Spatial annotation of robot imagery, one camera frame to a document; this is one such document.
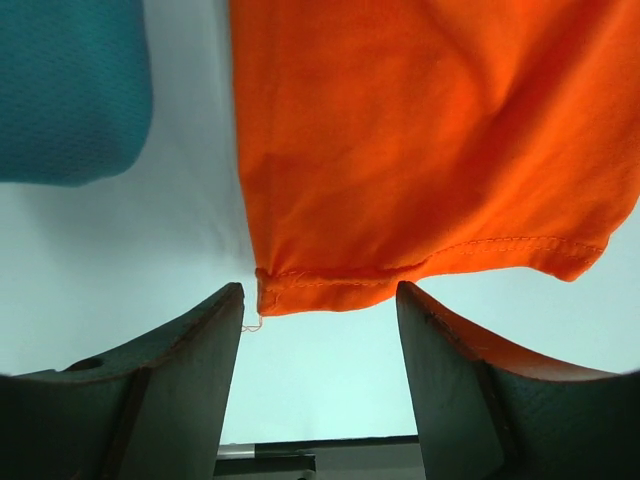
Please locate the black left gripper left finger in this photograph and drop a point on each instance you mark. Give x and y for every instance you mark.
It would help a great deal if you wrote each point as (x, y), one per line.
(152, 408)

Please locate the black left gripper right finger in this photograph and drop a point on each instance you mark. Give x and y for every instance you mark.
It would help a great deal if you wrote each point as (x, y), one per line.
(488, 408)

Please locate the orange t-shirt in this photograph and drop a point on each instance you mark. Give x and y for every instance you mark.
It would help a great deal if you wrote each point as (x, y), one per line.
(388, 141)

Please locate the teal t-shirt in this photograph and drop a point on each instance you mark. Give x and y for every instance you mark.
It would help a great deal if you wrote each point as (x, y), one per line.
(76, 90)

